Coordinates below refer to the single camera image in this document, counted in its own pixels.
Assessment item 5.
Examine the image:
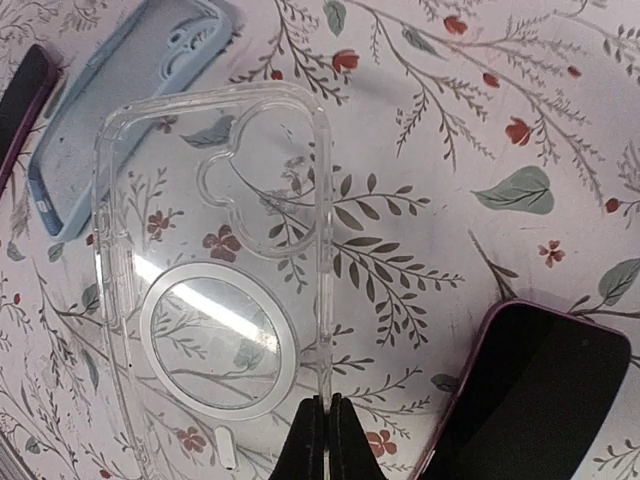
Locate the left black phone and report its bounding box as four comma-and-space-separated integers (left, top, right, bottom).
0, 44, 59, 191

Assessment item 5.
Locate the floral table mat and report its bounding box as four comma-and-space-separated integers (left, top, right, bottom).
1, 1, 639, 479

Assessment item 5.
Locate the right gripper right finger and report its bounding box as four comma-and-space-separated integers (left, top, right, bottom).
327, 393, 383, 480

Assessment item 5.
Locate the light blue phone case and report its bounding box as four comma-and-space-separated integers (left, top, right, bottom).
27, 0, 241, 239

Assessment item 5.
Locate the black purple phone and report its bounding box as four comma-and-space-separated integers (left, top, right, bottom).
413, 299, 631, 479

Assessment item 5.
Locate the clear magsafe phone case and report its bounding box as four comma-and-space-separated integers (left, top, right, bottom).
93, 82, 333, 479

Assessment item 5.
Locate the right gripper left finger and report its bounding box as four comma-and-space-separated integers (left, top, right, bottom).
269, 396, 328, 480

